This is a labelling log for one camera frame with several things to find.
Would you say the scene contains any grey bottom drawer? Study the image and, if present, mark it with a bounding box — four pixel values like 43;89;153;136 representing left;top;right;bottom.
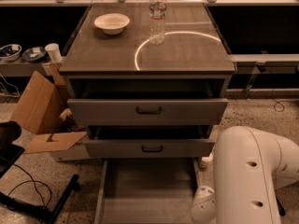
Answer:
94;158;199;224

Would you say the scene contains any grey drawer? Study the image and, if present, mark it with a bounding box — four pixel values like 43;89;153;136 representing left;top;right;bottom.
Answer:
94;158;199;224
68;98;228;126
84;139;214;158

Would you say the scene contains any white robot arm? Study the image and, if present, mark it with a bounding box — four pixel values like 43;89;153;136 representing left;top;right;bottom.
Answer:
191;126;299;224

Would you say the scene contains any grey drawer cabinet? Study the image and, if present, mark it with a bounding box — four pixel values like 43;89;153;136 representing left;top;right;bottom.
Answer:
59;2;237;166

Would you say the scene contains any grey middle drawer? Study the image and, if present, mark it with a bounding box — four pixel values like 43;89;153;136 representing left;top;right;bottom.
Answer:
84;139;214;158

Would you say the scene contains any grey top drawer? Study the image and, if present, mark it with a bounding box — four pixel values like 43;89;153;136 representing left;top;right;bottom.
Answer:
68;98;228;126

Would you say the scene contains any open cardboard box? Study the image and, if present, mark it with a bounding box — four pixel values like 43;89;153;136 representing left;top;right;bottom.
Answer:
10;71;91;161

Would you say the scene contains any white cabinet caster wheel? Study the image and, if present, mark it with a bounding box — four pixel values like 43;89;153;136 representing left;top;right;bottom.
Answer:
199;153;213;169

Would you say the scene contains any white bowl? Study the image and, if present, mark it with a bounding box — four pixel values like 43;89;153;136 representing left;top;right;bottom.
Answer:
94;13;130;35

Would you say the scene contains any clear plastic water bottle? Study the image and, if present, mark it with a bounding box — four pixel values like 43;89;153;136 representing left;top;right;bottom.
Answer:
149;0;166;45

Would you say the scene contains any grey side shelf right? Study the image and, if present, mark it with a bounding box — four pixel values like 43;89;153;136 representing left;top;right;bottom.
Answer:
229;54;299;74

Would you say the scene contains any grey side shelf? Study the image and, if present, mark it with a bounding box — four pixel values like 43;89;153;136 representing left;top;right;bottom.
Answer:
0;57;64;78
229;54;299;74

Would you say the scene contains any white paper cup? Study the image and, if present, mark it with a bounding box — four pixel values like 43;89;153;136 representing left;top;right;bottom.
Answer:
45;43;62;63

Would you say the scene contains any blue patterned bowl right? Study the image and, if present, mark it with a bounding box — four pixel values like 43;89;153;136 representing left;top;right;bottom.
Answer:
21;47;47;63

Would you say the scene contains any blue patterned bowl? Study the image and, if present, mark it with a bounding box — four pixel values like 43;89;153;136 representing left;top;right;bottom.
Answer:
0;44;21;62
21;47;47;63

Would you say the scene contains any black stand base left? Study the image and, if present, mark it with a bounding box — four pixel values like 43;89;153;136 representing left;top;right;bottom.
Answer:
0;121;80;224

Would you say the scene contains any black stand base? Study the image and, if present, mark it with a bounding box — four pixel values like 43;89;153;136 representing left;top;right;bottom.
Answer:
0;121;80;224
276;197;286;217

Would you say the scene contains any grey side shelf left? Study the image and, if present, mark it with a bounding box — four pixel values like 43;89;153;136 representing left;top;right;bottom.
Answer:
0;57;64;78

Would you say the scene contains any blue patterned bowl left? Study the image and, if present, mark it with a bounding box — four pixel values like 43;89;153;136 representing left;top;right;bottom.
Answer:
0;44;21;62

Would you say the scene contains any black stand base right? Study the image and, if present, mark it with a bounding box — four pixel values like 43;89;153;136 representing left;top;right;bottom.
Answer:
276;197;286;217

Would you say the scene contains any thin cable right floor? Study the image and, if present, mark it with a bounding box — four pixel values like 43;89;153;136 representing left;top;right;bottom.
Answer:
269;68;299;113

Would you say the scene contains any black cable on floor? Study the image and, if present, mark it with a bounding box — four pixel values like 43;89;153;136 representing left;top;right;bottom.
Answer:
7;162;52;208

